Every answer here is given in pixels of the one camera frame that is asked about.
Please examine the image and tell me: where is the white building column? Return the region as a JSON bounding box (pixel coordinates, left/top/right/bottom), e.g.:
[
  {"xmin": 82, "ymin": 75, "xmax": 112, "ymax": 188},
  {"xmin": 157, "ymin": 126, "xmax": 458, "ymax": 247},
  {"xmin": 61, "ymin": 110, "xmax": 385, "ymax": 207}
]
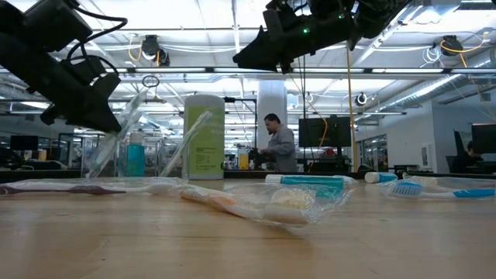
[{"xmin": 257, "ymin": 79, "xmax": 290, "ymax": 174}]

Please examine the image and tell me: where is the black desk monitor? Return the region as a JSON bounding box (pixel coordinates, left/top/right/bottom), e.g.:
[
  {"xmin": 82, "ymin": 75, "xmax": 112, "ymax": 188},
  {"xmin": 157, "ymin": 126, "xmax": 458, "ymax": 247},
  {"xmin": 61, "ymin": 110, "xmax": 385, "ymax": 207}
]
[
  {"xmin": 470, "ymin": 123, "xmax": 496, "ymax": 155},
  {"xmin": 10, "ymin": 135, "xmax": 39, "ymax": 152}
]

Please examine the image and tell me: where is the seated person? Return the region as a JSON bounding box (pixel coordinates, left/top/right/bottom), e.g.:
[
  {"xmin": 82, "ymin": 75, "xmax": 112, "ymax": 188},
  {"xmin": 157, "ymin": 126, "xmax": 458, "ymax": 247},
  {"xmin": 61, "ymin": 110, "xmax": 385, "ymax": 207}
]
[{"xmin": 451, "ymin": 139, "xmax": 484, "ymax": 174}]

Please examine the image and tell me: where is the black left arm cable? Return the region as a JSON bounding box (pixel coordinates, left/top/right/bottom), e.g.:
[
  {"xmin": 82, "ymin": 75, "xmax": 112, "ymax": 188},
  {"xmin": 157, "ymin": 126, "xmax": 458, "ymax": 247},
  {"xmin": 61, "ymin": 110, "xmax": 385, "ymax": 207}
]
[{"xmin": 65, "ymin": 2, "xmax": 129, "ymax": 77}]

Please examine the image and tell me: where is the standing person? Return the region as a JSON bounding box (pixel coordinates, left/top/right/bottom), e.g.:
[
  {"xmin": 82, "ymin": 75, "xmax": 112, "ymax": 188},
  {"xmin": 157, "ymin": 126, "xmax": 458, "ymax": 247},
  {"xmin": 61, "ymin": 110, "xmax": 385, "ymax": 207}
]
[{"xmin": 258, "ymin": 112, "xmax": 298, "ymax": 174}]

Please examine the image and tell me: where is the clear acrylic organizer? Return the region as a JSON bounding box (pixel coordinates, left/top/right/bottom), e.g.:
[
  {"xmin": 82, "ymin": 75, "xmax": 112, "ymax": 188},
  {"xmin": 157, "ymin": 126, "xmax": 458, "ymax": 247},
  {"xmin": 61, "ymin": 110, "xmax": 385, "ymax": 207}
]
[{"xmin": 80, "ymin": 133, "xmax": 191, "ymax": 183}]

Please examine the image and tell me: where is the black camera rig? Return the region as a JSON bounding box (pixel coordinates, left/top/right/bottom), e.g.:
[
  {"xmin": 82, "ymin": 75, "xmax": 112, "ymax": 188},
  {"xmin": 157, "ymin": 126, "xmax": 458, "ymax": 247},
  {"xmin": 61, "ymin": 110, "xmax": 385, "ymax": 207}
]
[{"xmin": 247, "ymin": 149, "xmax": 268, "ymax": 172}]

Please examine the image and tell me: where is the black ceiling cable reel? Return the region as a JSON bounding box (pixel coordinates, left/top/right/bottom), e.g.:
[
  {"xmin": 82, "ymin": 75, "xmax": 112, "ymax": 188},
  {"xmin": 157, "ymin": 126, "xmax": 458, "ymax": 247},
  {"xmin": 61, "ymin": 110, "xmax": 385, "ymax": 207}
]
[
  {"xmin": 141, "ymin": 34, "xmax": 171, "ymax": 67},
  {"xmin": 440, "ymin": 34, "xmax": 465, "ymax": 58}
]

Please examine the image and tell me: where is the teal mouthwash bottle white cap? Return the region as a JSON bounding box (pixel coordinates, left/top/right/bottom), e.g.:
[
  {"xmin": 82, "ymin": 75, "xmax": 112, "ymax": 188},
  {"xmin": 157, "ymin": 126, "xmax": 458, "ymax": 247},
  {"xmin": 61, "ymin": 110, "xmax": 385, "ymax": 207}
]
[
  {"xmin": 363, "ymin": 171, "xmax": 399, "ymax": 184},
  {"xmin": 265, "ymin": 174, "xmax": 346, "ymax": 191},
  {"xmin": 126, "ymin": 131, "xmax": 146, "ymax": 178}
]

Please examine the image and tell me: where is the green disinfecting wipes canister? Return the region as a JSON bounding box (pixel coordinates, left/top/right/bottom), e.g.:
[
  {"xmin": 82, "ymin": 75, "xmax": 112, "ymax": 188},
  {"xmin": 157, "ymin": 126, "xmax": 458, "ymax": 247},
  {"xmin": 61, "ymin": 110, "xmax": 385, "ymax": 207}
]
[{"xmin": 182, "ymin": 95, "xmax": 226, "ymax": 181}]

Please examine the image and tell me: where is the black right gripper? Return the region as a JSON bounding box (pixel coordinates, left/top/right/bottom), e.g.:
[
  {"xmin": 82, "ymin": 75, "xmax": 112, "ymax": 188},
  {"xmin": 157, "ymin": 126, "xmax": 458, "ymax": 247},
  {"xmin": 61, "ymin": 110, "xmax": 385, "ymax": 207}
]
[{"xmin": 232, "ymin": 0, "xmax": 357, "ymax": 74}]

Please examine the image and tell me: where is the overhead aluminium frame rail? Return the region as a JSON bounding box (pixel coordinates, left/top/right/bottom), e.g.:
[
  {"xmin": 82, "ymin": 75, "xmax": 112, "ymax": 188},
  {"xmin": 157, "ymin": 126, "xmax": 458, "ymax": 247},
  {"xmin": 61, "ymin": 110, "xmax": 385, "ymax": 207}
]
[{"xmin": 0, "ymin": 67, "xmax": 496, "ymax": 75}]

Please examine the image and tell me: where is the purple white toothbrush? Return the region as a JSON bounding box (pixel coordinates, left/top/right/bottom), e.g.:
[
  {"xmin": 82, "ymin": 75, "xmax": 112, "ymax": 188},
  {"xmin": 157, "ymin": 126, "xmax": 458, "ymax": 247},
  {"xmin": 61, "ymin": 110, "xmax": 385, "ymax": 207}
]
[{"xmin": 0, "ymin": 177, "xmax": 188, "ymax": 197}]

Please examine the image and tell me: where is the black table frame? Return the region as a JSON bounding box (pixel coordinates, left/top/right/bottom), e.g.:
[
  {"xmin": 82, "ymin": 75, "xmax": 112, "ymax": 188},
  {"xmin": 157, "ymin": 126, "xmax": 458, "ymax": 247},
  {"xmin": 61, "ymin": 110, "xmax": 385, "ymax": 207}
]
[{"xmin": 0, "ymin": 168, "xmax": 496, "ymax": 180}]

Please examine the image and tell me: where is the black hanging cable ring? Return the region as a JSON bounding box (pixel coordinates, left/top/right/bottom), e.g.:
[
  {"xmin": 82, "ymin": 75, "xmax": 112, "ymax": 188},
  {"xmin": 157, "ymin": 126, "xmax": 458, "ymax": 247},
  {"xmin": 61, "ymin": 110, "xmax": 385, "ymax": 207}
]
[{"xmin": 141, "ymin": 74, "xmax": 161, "ymax": 89}]

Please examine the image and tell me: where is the black monitor on stand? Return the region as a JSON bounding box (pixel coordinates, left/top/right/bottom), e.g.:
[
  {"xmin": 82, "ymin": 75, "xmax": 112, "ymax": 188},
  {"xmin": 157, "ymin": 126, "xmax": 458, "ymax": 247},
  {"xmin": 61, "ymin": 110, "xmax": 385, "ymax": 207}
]
[{"xmin": 298, "ymin": 115, "xmax": 353, "ymax": 174}]

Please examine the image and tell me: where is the black hanging cable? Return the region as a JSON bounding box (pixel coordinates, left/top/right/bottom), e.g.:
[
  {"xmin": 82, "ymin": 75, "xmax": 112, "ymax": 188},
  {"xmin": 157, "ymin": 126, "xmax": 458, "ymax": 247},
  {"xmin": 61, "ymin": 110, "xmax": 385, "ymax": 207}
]
[
  {"xmin": 294, "ymin": 64, "xmax": 301, "ymax": 119},
  {"xmin": 301, "ymin": 56, "xmax": 308, "ymax": 119}
]

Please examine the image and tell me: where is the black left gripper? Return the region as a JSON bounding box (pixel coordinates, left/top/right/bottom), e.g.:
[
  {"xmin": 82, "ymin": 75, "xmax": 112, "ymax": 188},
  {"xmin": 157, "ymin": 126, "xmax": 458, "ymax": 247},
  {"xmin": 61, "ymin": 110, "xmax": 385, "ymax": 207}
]
[{"xmin": 40, "ymin": 57, "xmax": 123, "ymax": 134}]

